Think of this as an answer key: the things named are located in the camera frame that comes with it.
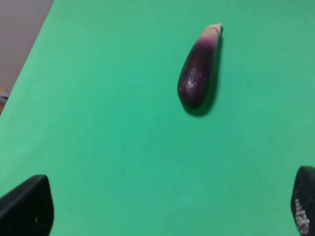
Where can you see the green table cloth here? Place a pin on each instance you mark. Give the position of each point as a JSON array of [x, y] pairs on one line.
[[96, 109]]

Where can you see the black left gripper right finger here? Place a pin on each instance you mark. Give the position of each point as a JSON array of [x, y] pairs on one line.
[[303, 201]]

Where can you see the purple eggplant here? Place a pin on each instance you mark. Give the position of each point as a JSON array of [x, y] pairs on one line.
[[195, 76]]

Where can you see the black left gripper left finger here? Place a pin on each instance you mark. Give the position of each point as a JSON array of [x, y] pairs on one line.
[[28, 209]]

